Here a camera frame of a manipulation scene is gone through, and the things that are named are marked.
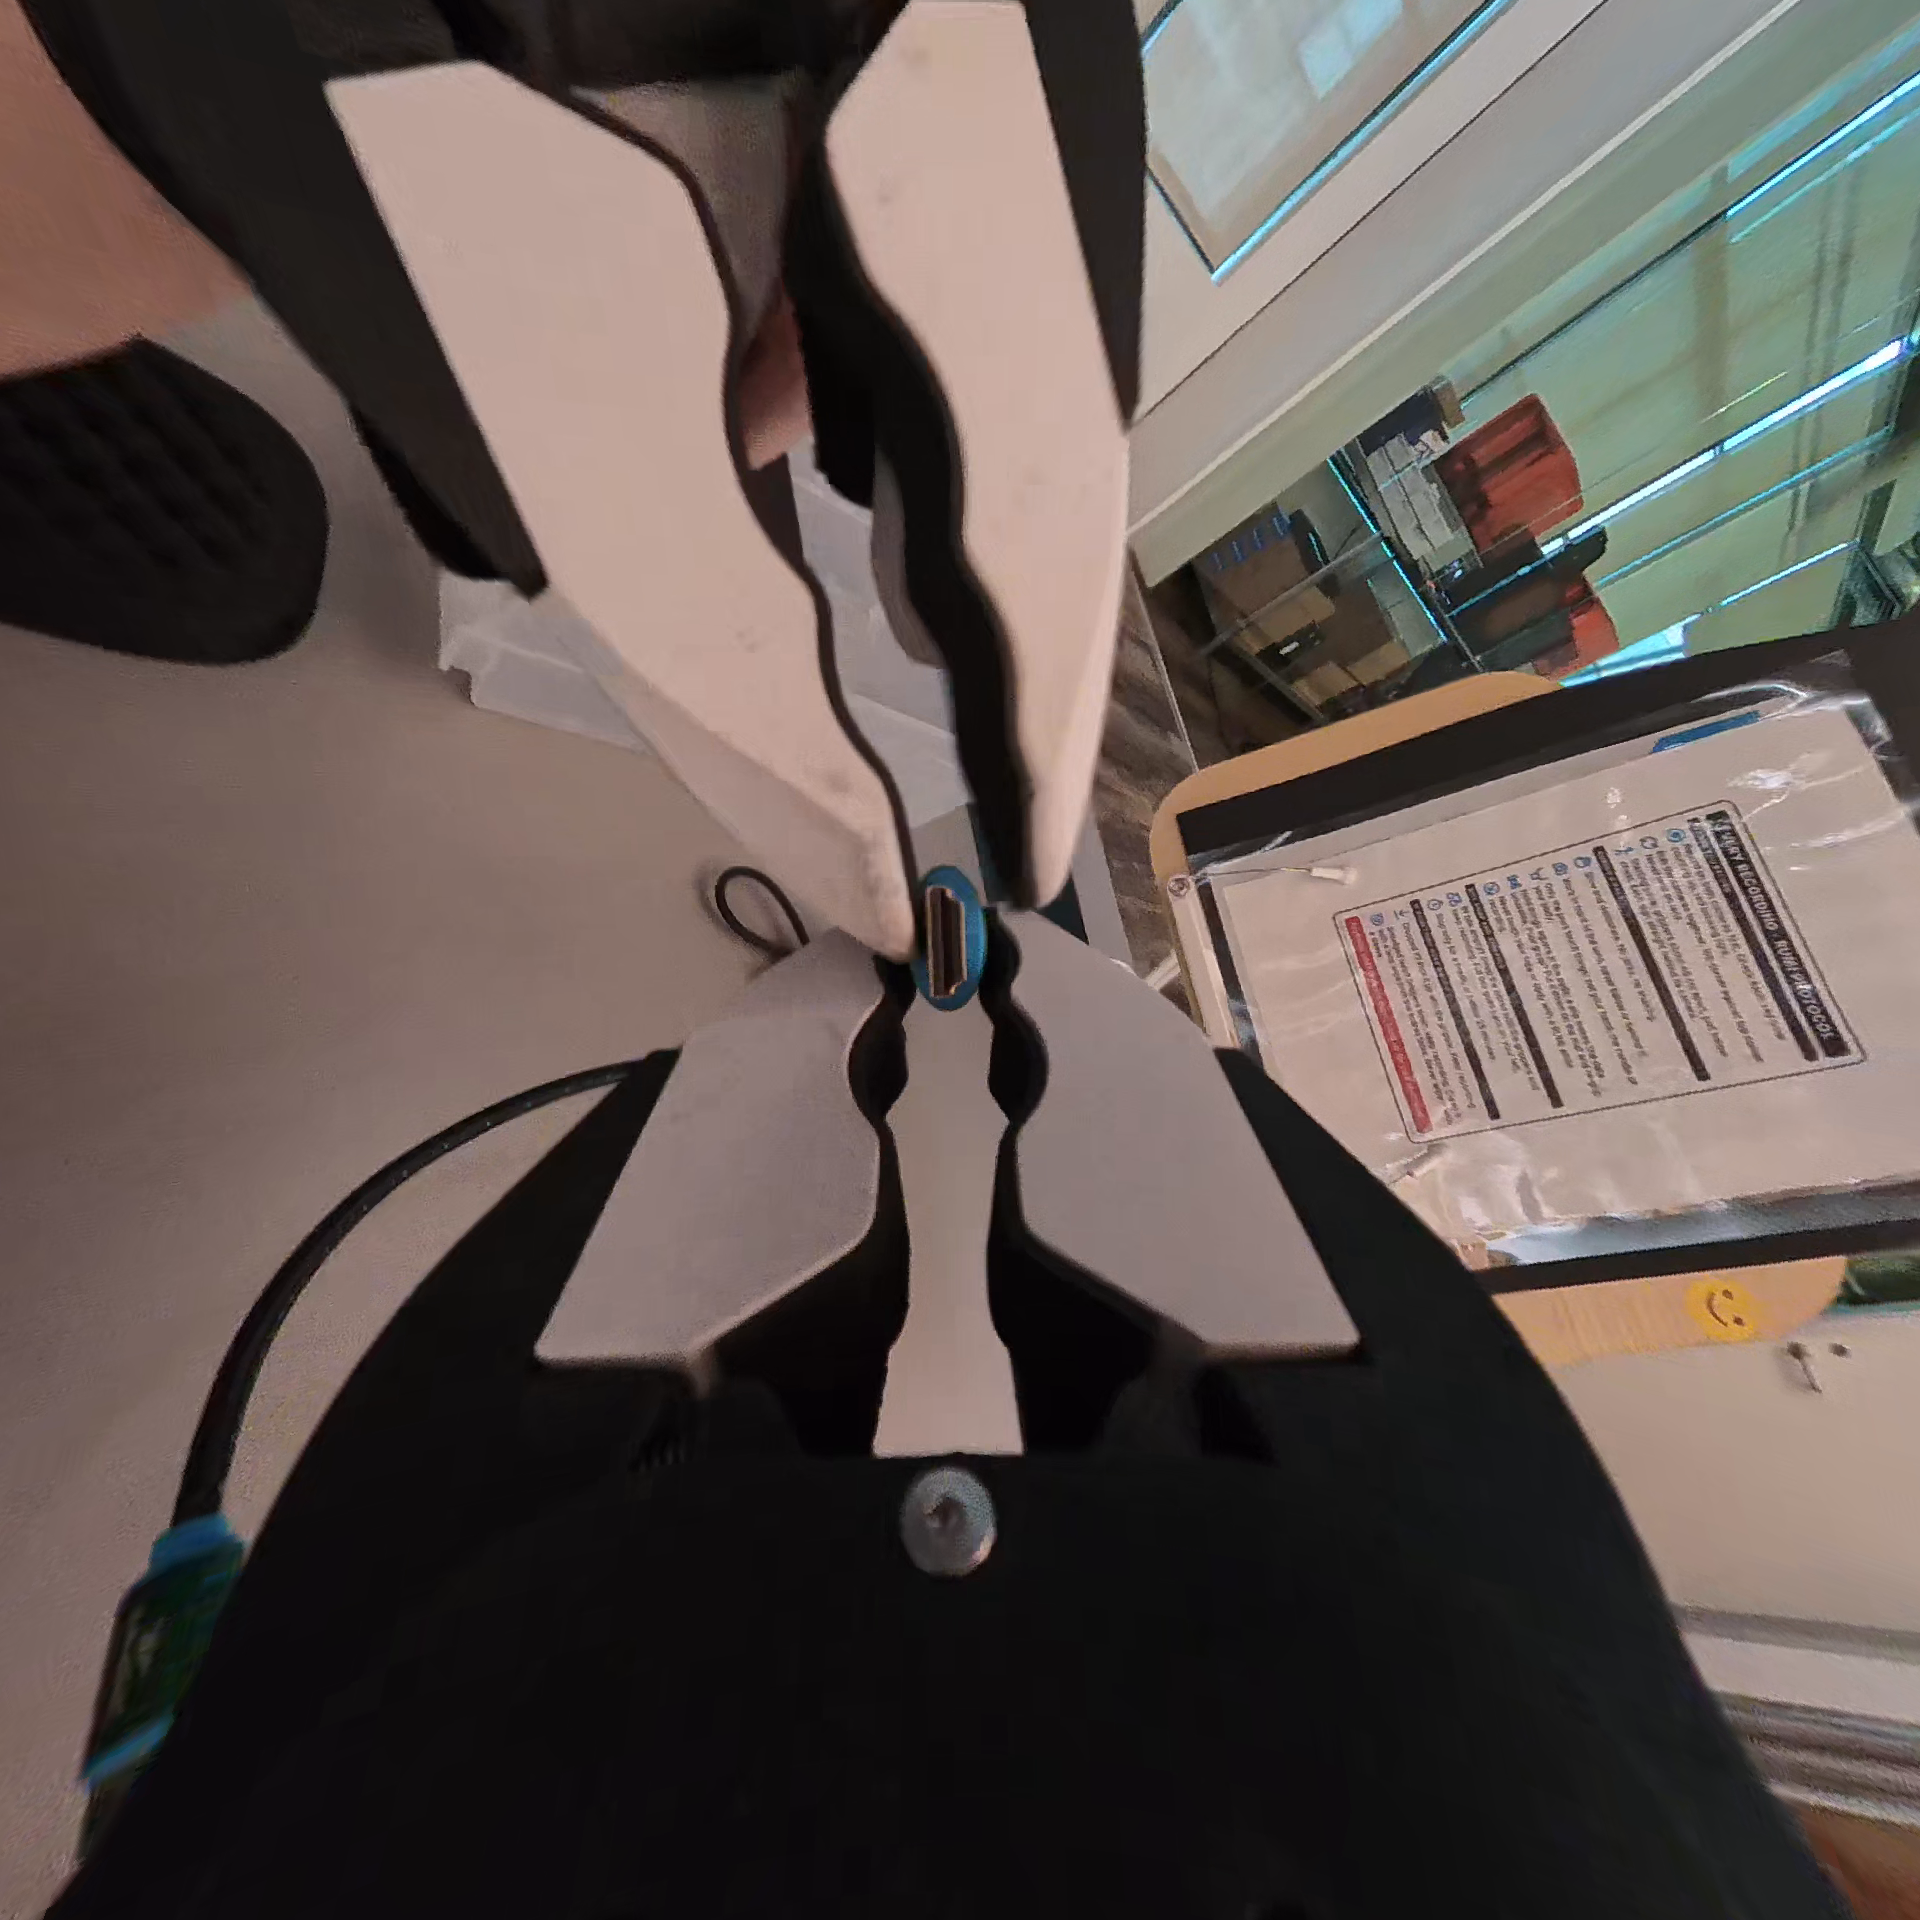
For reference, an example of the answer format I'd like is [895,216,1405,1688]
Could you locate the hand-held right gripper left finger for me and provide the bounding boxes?
[533,934,916,1377]

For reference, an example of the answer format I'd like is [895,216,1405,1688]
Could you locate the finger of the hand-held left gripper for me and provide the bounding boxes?
[322,60,921,960]
[779,0,1143,915]

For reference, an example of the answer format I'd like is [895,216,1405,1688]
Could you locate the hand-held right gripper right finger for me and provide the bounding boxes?
[987,917,1375,1364]

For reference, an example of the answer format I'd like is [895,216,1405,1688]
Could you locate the blue hdmi connector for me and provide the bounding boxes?
[912,864,995,1013]

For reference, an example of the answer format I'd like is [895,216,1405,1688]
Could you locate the black hdmi cable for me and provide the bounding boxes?
[83,1050,662,1794]

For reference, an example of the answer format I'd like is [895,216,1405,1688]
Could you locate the person's left hand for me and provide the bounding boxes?
[0,0,259,377]

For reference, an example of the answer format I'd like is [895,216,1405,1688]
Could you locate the translucent plastic box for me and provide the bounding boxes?
[434,451,978,842]

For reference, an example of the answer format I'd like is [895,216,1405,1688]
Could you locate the wooden sign board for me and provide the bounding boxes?
[1151,621,1920,1370]

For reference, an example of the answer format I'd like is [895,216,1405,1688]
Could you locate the laminated instruction sheet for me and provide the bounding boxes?
[1199,698,1920,1224]

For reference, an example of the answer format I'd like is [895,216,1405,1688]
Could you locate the red storage crate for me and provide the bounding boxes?
[1430,393,1596,559]

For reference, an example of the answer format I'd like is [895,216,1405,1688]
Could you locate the small black cord loop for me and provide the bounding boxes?
[712,864,815,963]

